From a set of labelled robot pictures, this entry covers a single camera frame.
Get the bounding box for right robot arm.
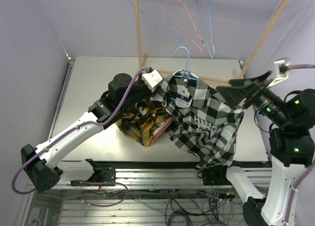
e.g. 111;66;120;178
217;72;315;226

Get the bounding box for checkered shirt paper tag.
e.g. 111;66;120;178
176;87;190;104

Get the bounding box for black white checkered shirt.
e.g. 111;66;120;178
150;76;244;170

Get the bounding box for yellow plaid shirt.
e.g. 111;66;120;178
116;100;173;144

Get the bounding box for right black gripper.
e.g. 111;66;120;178
216;69;291;126

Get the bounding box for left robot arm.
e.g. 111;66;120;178
21;69;163;193

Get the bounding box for blue hanger of checkered shirt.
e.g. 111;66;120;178
170;46;199;104

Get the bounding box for wooden clothes rack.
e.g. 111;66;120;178
134;0;290;79

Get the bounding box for aluminium frame base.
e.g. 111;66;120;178
14;56;296;226

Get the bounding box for loose cables under table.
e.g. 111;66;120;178
81;176;269;226

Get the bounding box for pink hanger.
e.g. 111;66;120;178
159;0;206;52

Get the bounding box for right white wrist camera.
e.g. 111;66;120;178
265;58;290;89

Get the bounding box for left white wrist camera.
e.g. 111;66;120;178
142;69;164;92

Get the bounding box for blue hanger of plaid shirt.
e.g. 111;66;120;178
196;0;216;59

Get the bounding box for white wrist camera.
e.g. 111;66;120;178
142;69;164;92
265;58;290;89

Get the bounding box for pink plastic basket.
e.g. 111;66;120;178
140;116;173;147

